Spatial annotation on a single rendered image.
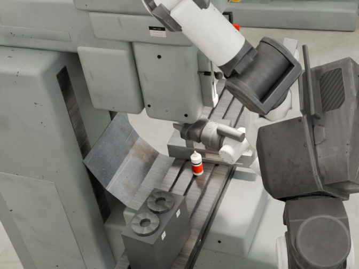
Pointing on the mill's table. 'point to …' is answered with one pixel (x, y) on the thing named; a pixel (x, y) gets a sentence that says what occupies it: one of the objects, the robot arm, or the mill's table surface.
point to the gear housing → (134, 29)
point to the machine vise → (247, 159)
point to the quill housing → (169, 81)
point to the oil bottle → (197, 166)
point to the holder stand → (157, 231)
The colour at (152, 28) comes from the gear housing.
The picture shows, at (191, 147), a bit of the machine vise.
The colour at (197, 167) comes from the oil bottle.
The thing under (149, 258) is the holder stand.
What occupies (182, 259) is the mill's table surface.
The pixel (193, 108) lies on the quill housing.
